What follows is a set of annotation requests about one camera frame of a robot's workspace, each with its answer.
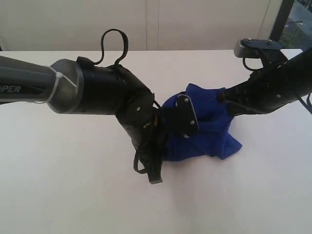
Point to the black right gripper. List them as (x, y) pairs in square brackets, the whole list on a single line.
[(265, 91)]

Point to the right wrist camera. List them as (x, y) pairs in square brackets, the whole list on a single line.
[(268, 51)]

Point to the white zip tie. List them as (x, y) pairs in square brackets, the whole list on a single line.
[(58, 77)]

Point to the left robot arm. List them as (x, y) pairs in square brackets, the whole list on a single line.
[(82, 87)]

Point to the black window frame post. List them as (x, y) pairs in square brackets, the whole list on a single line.
[(281, 19)]

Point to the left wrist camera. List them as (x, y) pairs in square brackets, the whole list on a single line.
[(181, 117)]

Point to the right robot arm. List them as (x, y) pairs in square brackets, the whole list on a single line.
[(306, 58)]

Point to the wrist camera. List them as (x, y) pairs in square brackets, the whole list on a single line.
[(181, 117), (268, 51)]

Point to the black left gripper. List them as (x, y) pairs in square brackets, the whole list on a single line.
[(141, 117)]

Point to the blue towel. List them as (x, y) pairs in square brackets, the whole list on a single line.
[(213, 138)]

